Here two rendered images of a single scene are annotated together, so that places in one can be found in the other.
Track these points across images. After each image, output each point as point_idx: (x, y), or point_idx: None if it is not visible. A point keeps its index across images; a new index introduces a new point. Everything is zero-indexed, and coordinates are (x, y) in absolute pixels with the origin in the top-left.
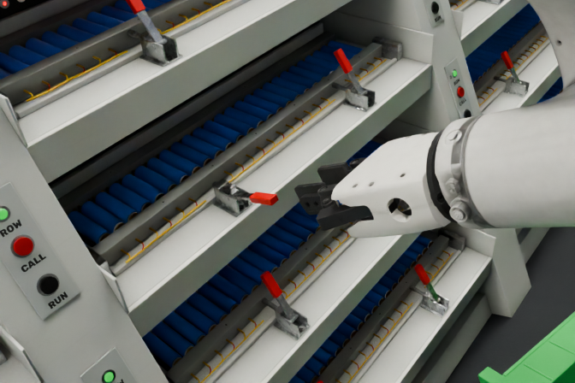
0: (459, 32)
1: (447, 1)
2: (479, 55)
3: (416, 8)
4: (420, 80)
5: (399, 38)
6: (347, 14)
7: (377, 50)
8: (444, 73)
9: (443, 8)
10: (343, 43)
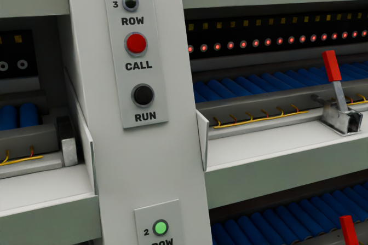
0: (203, 156)
1: (189, 93)
2: (335, 203)
3: (86, 83)
4: (55, 218)
5: (80, 128)
6: (68, 73)
7: (41, 136)
8: (132, 220)
9: (173, 104)
10: (63, 114)
